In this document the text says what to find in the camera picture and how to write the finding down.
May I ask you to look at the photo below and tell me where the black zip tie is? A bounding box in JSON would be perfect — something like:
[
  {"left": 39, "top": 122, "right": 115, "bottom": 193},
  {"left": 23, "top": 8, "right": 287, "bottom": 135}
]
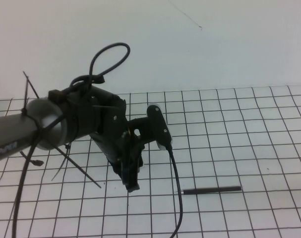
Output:
[
  {"left": 23, "top": 76, "right": 31, "bottom": 112},
  {"left": 22, "top": 71, "right": 41, "bottom": 99},
  {"left": 57, "top": 147, "right": 103, "bottom": 188},
  {"left": 51, "top": 145, "right": 71, "bottom": 182}
]

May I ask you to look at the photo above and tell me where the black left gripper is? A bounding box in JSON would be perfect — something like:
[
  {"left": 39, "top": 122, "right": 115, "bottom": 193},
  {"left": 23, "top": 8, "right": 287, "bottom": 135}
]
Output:
[{"left": 92, "top": 120, "right": 144, "bottom": 193}]

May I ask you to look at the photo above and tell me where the short black plug lead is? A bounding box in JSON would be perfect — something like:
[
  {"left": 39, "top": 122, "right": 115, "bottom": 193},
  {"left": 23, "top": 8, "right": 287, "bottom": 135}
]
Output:
[{"left": 19, "top": 150, "right": 45, "bottom": 167}]

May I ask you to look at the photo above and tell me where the black ballpoint pen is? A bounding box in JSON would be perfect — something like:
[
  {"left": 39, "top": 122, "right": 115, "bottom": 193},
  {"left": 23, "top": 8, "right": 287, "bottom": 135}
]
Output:
[{"left": 177, "top": 186, "right": 242, "bottom": 196}]

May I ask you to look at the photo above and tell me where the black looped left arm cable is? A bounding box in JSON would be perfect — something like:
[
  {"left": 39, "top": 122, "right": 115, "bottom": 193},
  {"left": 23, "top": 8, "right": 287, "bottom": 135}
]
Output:
[{"left": 12, "top": 43, "right": 131, "bottom": 238}]

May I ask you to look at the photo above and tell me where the black left camera cable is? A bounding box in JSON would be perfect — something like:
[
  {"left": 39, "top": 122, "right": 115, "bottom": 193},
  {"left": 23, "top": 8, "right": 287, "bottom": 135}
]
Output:
[{"left": 165, "top": 143, "right": 183, "bottom": 238}]

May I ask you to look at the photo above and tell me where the black left camera mount bracket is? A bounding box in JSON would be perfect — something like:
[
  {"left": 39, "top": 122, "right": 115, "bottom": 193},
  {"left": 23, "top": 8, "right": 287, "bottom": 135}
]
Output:
[{"left": 127, "top": 116, "right": 152, "bottom": 147}]

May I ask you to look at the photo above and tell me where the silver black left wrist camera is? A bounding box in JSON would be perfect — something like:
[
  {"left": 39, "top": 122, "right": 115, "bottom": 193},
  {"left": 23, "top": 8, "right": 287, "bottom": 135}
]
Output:
[{"left": 146, "top": 103, "right": 174, "bottom": 151}]

